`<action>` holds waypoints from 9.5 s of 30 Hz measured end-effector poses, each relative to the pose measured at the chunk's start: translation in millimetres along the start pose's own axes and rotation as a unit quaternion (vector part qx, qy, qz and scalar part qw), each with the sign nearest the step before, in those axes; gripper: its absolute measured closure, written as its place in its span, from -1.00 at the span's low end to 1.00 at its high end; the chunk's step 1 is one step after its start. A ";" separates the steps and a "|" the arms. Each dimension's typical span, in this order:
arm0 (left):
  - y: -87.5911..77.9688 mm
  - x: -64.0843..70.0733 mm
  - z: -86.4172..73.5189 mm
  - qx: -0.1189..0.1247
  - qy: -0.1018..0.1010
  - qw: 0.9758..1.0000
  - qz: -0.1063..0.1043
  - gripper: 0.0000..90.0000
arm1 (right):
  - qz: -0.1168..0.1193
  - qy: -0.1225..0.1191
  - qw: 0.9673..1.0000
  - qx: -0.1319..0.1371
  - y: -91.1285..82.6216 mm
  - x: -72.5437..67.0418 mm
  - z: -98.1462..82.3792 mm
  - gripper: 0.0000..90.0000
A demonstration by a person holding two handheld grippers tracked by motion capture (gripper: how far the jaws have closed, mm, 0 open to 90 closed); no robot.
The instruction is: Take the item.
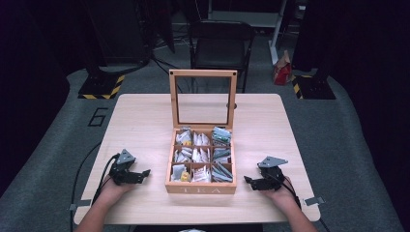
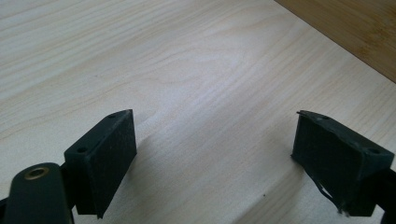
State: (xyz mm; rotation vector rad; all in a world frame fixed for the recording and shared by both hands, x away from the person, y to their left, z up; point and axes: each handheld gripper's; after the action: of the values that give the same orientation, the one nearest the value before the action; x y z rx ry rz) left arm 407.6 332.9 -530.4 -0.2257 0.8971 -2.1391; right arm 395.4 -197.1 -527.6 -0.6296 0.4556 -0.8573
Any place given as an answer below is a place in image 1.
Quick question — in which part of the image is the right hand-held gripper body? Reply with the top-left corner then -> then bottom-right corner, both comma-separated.
256,156 -> 289,191

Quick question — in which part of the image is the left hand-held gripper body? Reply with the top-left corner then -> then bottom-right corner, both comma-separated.
108,148 -> 137,187

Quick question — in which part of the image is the person's left hand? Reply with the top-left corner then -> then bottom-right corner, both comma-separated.
98,175 -> 136,207

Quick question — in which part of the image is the person's right hand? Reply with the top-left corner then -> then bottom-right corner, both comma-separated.
260,175 -> 303,211

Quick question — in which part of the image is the wooden tea box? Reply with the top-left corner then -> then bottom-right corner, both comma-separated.
164,69 -> 238,195

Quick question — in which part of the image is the bunch of green grey tea bags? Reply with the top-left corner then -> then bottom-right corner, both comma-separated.
211,126 -> 234,184

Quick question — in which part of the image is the bunch of white yellow tea bags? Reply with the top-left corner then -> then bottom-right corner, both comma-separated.
173,127 -> 194,183

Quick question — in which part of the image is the bunch of plain white tea bags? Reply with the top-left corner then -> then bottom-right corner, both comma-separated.
191,131 -> 213,184

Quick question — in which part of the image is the black stand base striped edge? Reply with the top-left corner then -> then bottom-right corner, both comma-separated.
77,72 -> 126,101
290,73 -> 337,101

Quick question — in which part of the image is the red brown paper bag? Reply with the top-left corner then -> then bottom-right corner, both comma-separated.
273,49 -> 293,86

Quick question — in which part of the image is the black folding chair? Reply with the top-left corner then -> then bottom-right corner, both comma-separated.
188,19 -> 257,95

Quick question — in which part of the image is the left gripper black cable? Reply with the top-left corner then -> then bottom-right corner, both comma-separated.
91,153 -> 121,206

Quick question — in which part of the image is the black floor cable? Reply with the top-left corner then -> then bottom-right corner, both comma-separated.
69,141 -> 103,232

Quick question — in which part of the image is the grey metal table bracket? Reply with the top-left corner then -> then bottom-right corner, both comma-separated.
68,199 -> 93,212
304,196 -> 326,207

